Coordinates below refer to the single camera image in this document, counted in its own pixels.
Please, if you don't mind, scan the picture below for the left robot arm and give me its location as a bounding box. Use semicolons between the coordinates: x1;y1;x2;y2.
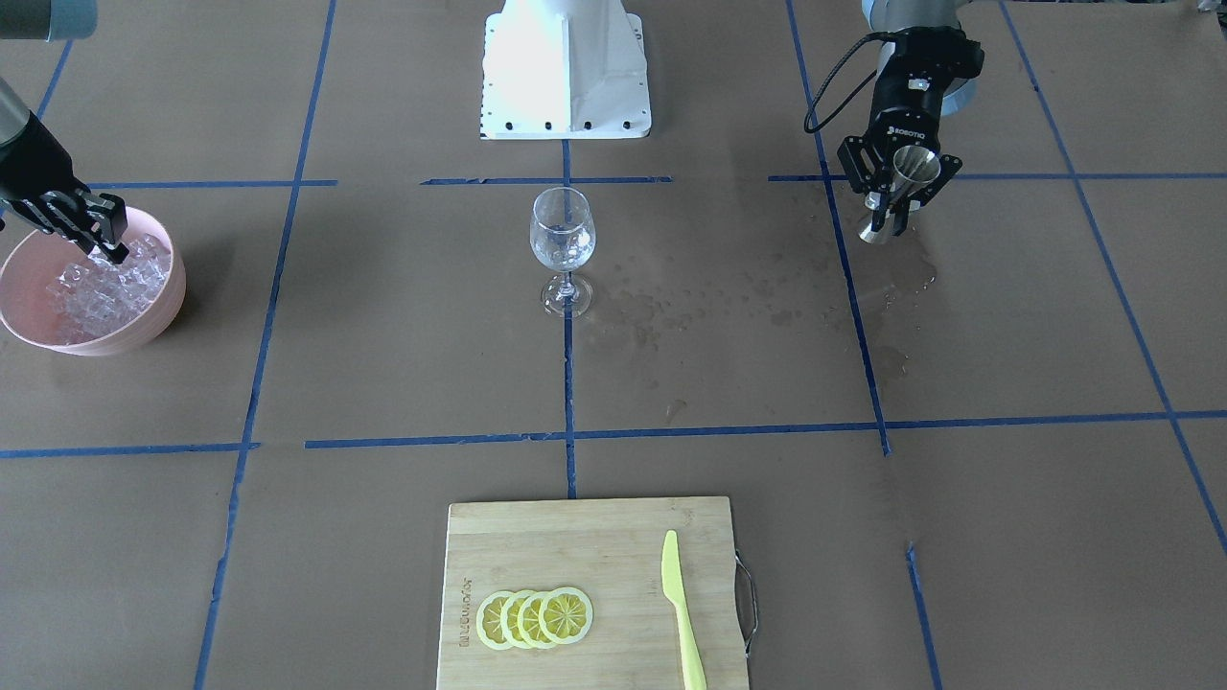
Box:
838;1;985;244

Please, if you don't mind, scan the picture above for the yellow plastic knife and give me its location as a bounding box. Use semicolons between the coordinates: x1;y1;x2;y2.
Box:
659;530;708;689

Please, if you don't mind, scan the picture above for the clear wine glass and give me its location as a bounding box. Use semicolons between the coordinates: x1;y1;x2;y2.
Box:
529;185;596;318

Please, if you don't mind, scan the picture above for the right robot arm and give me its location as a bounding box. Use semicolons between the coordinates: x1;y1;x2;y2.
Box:
1;1;128;265

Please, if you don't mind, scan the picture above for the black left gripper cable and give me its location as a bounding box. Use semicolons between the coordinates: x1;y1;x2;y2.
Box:
802;32;897;134

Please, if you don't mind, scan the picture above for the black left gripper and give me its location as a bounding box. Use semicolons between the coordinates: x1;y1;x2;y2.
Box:
838;27;985;236

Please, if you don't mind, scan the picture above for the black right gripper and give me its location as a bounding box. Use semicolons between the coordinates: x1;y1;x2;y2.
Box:
1;113;128;266

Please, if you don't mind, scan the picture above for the steel jigger measuring cup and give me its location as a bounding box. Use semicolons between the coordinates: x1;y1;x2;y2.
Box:
859;145;942;244

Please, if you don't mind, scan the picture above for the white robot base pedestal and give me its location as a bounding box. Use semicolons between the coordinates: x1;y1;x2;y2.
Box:
479;1;653;141

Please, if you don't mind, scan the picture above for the lemon slice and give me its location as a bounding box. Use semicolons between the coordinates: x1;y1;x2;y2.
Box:
537;586;594;645
477;591;514;651
499;589;536;648
517;592;556;649

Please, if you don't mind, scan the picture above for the clear ice cubes pile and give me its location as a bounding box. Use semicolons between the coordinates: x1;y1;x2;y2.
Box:
45;233;172;344

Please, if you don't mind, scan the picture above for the pink bowl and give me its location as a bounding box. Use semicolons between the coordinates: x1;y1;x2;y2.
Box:
1;207;187;357

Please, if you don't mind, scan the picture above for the bamboo cutting board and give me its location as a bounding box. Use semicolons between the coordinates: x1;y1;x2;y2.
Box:
436;496;750;689

